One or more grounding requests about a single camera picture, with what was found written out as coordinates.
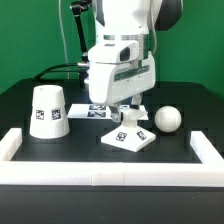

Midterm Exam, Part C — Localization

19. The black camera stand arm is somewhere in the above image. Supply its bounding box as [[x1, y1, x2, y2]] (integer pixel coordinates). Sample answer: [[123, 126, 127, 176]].
[[70, 0, 92, 62]]

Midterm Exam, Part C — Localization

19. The white marker sheet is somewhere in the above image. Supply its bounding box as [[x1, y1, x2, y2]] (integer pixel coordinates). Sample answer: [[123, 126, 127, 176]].
[[67, 103, 149, 121]]

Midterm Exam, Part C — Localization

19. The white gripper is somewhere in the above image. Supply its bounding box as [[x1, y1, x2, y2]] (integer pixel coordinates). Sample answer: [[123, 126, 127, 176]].
[[88, 40, 155, 122]]

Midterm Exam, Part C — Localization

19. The white lamp shade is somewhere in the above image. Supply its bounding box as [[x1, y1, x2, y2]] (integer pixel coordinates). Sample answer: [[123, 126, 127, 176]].
[[30, 85, 70, 139]]

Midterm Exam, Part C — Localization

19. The black cable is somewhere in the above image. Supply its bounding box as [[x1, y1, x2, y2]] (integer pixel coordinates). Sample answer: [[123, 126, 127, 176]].
[[33, 61, 91, 82]]

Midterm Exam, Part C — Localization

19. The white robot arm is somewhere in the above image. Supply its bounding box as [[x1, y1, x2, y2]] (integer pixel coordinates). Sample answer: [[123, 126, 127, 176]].
[[88, 0, 183, 122]]

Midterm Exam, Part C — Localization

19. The white U-shaped fence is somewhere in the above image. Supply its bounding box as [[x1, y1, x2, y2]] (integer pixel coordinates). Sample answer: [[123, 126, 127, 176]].
[[0, 128, 224, 187]]

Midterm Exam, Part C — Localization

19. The white lamp bulb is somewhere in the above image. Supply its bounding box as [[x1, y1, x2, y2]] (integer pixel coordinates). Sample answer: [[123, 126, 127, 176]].
[[155, 106, 182, 133]]

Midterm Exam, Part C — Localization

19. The white lamp base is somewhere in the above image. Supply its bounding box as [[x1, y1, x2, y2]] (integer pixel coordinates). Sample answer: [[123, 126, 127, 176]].
[[101, 108, 156, 152]]

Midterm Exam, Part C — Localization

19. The white hanging cable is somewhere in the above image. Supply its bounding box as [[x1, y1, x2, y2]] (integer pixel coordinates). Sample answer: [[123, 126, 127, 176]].
[[58, 0, 71, 80]]

